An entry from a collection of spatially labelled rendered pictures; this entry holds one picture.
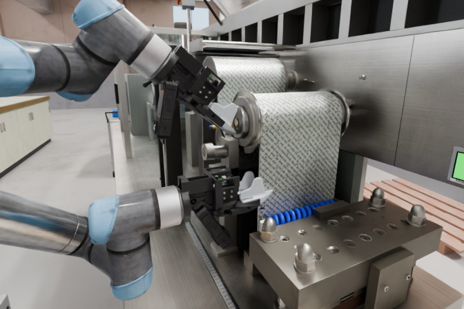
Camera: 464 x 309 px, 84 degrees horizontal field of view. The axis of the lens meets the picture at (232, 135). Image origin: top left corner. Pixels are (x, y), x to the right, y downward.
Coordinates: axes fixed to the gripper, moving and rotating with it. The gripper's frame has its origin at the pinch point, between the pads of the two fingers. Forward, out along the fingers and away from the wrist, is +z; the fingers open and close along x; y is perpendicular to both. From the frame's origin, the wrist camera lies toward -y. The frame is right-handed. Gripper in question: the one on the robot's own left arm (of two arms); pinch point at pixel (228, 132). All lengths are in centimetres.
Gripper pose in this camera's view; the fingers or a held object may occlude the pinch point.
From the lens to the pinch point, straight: 58.2
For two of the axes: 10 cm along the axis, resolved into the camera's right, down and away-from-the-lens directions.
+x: -4.3, -2.1, 8.8
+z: 6.9, 5.5, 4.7
